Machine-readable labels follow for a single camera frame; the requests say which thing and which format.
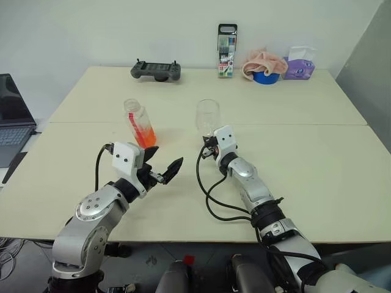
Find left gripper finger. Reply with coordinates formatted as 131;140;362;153
158;157;185;186
143;145;160;167

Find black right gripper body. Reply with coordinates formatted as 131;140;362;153
204;136;219;159

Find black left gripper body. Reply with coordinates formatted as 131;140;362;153
136;164;163;192

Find clear drinking glass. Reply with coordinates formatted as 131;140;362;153
195;98;221;139

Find bottle with orange liquid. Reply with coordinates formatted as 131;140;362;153
123;98;158;148

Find grey handheld remote controller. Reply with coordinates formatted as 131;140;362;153
130;58;183;83

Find marker pen pack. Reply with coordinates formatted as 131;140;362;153
217;23;239;79

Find pink cloth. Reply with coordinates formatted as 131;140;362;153
241;46;289;81

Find dark rounded shape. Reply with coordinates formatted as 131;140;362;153
155;259;192;293

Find purple tissue box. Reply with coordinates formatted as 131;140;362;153
282;46;317;81

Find dark grey laptop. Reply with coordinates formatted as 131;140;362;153
0;73;38;168

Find grey partition panel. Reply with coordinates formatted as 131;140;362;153
335;0;391;129

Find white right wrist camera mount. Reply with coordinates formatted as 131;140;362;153
213;124;239;160

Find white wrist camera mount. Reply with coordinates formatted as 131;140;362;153
111;141;148;200
213;124;239;160

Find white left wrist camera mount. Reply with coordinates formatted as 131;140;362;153
111;141;148;200

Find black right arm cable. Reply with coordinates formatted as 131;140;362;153
195;143;323;270

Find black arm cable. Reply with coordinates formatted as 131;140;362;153
95;143;115;192
195;143;323;270

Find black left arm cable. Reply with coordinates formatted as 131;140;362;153
95;143;115;192

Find tangled floor cables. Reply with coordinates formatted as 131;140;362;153
0;237;26;276

